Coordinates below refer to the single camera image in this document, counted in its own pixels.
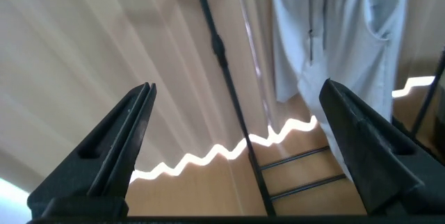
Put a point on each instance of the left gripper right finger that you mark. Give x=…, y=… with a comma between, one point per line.
x=389, y=168

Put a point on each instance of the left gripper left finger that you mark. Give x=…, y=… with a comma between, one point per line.
x=94, y=175

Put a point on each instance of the pale grey shorts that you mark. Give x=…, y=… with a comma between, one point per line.
x=347, y=43

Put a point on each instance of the black clothes rack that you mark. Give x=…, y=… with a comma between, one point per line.
x=219, y=46

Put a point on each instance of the beige curtain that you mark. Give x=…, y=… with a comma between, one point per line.
x=87, y=43

